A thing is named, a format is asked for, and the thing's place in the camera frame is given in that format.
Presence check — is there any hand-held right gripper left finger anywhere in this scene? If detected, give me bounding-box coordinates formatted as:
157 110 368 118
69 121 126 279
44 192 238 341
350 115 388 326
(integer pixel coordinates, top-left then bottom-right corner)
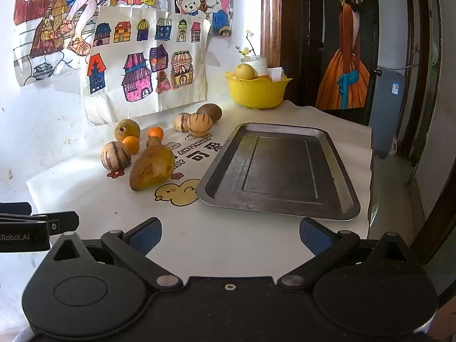
48 217 180 291

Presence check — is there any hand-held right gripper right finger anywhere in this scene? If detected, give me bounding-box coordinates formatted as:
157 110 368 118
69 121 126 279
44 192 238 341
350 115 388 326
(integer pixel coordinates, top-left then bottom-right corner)
278 217 416 291

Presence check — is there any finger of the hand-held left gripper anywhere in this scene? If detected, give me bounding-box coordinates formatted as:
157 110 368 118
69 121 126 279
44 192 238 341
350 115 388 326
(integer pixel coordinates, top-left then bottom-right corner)
0 202 32 215
0 211 80 236

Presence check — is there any large green-brown mango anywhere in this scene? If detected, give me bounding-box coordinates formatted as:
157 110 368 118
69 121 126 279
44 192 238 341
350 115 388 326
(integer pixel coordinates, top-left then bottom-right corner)
129 143 176 192

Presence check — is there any metal tray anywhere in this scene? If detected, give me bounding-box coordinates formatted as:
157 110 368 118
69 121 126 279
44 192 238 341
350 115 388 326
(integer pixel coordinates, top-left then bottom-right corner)
197 123 361 221

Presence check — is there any medium striped pepino melon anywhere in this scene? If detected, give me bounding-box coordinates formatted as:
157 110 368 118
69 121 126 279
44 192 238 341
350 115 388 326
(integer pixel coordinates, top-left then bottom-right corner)
101 141 125 170

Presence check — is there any green pear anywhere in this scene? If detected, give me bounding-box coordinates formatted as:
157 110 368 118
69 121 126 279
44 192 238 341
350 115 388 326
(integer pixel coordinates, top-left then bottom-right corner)
114 119 141 142

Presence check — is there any small striped pepino melon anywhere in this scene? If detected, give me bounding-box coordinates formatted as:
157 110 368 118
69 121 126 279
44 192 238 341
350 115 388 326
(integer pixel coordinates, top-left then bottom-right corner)
173 113 191 133

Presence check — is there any large striped pepino melon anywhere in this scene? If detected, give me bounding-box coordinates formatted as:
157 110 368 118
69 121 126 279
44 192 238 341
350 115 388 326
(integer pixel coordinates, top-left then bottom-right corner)
187 112 213 137

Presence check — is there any brown kiwi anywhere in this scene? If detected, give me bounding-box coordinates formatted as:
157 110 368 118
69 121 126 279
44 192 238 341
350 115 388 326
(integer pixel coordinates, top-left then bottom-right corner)
197 103 222 123

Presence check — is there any white printed table mat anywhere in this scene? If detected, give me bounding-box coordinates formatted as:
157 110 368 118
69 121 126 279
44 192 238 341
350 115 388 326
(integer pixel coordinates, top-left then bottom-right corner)
26 100 374 278

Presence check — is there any grey refrigerator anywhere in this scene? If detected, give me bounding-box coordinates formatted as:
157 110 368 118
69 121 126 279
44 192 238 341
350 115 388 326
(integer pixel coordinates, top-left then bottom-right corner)
369 66 407 159

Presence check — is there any yellow plastic bowl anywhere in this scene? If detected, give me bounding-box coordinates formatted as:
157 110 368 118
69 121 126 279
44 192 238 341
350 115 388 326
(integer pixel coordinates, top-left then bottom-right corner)
225 71 293 110

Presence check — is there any houses drawing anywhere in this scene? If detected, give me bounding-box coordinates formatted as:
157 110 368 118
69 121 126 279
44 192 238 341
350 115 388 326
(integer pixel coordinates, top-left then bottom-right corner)
80 5 211 126

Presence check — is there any orange dress lady poster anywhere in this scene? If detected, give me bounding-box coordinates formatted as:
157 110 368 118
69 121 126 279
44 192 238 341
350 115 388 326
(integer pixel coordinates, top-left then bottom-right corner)
315 0 378 111

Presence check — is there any white jar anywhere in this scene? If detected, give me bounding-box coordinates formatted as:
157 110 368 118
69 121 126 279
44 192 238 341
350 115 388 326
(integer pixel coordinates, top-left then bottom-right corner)
241 55 270 80

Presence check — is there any colourful figure drawing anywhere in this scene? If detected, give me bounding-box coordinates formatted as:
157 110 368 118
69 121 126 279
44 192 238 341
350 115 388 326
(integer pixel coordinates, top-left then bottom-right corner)
13 0 172 86

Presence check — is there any dark wooden door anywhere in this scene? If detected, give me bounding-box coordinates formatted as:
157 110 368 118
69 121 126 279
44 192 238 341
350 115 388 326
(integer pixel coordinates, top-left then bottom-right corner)
301 0 380 126

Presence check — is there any dark doorway frame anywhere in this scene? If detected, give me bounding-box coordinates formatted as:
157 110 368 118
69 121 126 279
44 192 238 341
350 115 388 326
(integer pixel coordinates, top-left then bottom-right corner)
402 0 446 186

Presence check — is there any brown wooden door frame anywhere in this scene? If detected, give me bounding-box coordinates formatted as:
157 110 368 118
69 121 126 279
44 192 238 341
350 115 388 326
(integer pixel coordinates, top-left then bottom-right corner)
261 0 286 79

